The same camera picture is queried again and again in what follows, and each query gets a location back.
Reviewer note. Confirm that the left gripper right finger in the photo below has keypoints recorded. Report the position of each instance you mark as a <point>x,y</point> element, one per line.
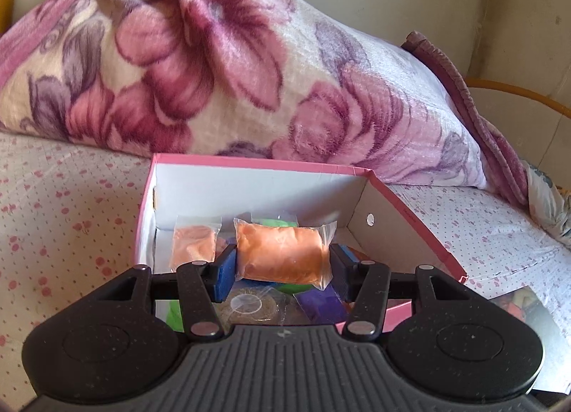
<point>366,285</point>

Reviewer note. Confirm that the cherry print bed sheet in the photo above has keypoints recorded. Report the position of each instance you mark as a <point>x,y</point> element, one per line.
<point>68,224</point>

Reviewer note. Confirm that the orange clay bag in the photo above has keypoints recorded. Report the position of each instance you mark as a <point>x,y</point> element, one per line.
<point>195,239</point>
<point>284,255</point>

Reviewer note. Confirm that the orange clay bag in box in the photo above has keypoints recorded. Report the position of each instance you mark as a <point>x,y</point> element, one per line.
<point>195,239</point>

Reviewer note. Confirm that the green clay bag in box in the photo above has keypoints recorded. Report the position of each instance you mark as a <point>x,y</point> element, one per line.
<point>274,219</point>

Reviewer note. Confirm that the patterned pillow cloth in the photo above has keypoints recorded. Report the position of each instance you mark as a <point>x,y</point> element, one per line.
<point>548,205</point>

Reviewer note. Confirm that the floral pink fleece blanket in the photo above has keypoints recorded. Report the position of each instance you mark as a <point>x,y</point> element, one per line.
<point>265,79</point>

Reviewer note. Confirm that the pink cardboard shoe box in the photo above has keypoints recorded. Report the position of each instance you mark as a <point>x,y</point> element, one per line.
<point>370,218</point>

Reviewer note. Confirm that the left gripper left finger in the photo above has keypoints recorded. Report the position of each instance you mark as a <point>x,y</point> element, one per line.
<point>201,285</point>

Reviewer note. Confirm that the dark purple clay bag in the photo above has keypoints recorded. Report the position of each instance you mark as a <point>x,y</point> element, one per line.
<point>322,307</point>

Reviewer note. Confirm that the tan bandage tape roll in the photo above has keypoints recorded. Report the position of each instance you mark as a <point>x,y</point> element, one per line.
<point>262,305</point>

